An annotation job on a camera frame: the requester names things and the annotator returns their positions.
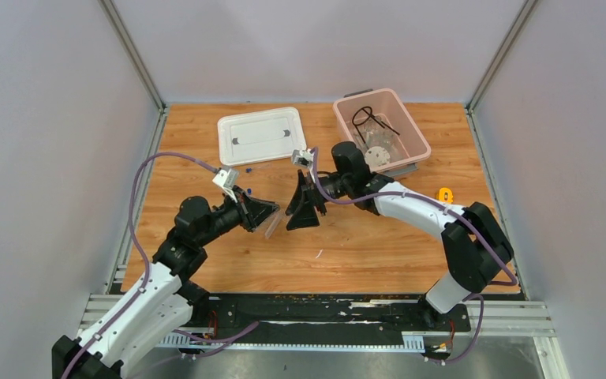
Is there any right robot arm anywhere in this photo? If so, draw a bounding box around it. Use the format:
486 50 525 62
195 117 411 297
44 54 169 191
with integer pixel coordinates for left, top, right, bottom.
286 141 518 330

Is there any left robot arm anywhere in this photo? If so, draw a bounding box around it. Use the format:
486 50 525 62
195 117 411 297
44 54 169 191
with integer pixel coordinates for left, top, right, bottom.
51 186 280 378

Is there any yellow plastic block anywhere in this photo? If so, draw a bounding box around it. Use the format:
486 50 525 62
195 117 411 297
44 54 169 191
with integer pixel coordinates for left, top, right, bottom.
436 187 454 204

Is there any clear test tube rack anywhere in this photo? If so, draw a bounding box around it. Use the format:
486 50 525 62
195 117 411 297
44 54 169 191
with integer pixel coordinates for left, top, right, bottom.
264 211 284 239

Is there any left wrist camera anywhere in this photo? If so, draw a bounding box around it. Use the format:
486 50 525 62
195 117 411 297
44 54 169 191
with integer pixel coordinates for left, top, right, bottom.
212 166 239 202

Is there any white plastic lid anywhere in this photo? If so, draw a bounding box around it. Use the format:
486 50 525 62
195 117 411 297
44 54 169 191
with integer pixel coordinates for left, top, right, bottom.
217 107 307 167

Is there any black metal tripod stand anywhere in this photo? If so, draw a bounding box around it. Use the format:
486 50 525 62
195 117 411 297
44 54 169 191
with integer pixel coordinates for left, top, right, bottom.
351 106 401 136

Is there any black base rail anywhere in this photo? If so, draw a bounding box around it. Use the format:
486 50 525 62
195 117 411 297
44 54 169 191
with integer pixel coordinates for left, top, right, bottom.
187 293 471 345

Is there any pink plastic bin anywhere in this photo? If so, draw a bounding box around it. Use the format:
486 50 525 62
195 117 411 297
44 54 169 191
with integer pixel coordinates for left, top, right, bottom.
332 88 432 177

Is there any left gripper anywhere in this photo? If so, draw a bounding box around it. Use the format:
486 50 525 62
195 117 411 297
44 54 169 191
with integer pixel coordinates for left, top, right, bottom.
196 184 279 247

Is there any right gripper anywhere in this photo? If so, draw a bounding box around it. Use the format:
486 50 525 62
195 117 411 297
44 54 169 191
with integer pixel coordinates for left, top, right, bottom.
285 169 352 230

